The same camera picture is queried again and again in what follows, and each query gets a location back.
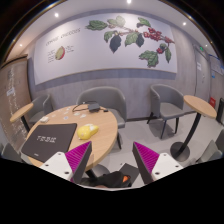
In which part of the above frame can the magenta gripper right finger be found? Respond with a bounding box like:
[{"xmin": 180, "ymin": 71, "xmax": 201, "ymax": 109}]
[{"xmin": 132, "ymin": 141, "xmax": 184, "ymax": 185}]

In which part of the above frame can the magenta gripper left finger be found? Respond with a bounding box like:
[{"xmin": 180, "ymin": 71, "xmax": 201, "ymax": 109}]
[{"xmin": 39, "ymin": 140, "xmax": 93, "ymax": 185}]

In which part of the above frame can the round wooden side table right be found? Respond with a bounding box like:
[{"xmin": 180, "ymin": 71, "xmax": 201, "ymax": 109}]
[{"xmin": 170, "ymin": 95, "xmax": 217, "ymax": 162}]

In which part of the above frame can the round wooden side table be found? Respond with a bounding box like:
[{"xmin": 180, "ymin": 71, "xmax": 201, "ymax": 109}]
[
  {"xmin": 10, "ymin": 103, "xmax": 34, "ymax": 132},
  {"xmin": 170, "ymin": 95, "xmax": 217, "ymax": 162}
]

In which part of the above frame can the white small box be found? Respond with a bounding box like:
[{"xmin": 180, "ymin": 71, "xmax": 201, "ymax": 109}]
[{"xmin": 40, "ymin": 116, "xmax": 49, "ymax": 123}]

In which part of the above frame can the black power adapter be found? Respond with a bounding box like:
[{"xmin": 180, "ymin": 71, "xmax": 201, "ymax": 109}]
[{"xmin": 88, "ymin": 103, "xmax": 100, "ymax": 112}]

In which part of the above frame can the grey armchair right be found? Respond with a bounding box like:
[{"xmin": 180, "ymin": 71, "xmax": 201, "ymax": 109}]
[{"xmin": 148, "ymin": 84, "xmax": 184, "ymax": 129}]

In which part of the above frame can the grey armchair left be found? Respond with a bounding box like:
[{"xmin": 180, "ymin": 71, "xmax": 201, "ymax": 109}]
[{"xmin": 27, "ymin": 94, "xmax": 53, "ymax": 125}]

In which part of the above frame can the grey armchair behind table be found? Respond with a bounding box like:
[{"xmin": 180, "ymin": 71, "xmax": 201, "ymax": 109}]
[{"xmin": 76, "ymin": 86, "xmax": 128, "ymax": 150}]

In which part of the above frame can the grey chair far right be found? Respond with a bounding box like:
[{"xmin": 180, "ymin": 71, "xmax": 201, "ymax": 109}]
[{"xmin": 197, "ymin": 129, "xmax": 224, "ymax": 163}]

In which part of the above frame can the round wooden side table left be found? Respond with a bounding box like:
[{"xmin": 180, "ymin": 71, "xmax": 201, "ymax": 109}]
[{"xmin": 10, "ymin": 103, "xmax": 34, "ymax": 132}]

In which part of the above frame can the grey door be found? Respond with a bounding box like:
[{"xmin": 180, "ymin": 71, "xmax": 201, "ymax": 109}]
[{"xmin": 195, "ymin": 49, "xmax": 210, "ymax": 101}]

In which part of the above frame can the black cable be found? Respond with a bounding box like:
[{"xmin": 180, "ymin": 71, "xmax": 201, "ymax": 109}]
[{"xmin": 71, "ymin": 100, "xmax": 109, "ymax": 113}]

